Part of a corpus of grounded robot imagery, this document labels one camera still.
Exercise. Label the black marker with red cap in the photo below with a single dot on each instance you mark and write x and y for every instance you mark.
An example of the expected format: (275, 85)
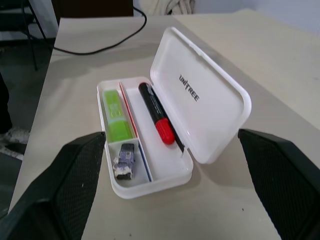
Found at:
(153, 107)

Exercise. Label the green highlighter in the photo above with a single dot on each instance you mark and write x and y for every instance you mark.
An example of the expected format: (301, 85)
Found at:
(116, 115)

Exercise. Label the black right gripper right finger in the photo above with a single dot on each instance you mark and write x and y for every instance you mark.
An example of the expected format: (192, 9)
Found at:
(285, 185)

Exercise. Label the white plastic case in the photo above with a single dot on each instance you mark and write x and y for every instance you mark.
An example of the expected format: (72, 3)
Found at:
(210, 100)

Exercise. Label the white cloth bundle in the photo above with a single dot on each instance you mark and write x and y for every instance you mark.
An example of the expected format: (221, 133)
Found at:
(172, 6)

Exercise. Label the black metal stand legs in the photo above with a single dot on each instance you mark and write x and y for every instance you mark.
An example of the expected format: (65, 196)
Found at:
(31, 37)

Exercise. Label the dark brown cabinet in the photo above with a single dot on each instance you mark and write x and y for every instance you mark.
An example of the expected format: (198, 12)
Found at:
(95, 7)

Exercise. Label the worn eraser with purple sleeve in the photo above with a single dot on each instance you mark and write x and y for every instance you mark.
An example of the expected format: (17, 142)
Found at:
(125, 160)

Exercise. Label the grey white shoe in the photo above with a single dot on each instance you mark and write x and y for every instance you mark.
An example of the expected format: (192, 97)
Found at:
(15, 140)

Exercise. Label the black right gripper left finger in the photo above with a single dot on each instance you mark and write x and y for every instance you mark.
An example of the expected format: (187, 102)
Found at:
(55, 190)

